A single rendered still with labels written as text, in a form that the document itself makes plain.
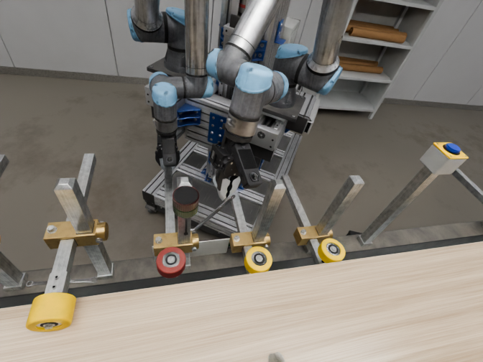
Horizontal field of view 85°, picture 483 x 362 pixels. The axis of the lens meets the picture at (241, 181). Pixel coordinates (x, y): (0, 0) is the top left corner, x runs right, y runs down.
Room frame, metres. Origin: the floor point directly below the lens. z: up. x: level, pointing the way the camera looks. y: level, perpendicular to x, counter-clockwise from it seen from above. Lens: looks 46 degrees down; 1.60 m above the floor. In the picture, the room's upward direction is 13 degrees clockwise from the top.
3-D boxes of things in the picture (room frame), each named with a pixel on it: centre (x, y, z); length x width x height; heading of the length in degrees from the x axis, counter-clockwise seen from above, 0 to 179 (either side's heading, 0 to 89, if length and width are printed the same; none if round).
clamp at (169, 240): (0.41, 0.15, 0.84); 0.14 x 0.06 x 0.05; 112
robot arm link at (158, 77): (0.83, 0.34, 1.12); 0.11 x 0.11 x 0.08; 29
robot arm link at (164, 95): (0.74, 0.30, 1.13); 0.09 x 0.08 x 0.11; 29
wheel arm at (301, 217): (0.67, -0.26, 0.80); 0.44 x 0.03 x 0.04; 22
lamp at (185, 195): (0.37, 0.12, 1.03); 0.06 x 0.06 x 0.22; 22
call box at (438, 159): (0.70, -0.57, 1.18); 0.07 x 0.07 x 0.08; 22
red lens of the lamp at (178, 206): (0.37, 0.12, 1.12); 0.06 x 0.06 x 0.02
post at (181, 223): (0.42, 0.13, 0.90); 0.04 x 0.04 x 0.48; 22
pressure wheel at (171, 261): (0.32, 0.14, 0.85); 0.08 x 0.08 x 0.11
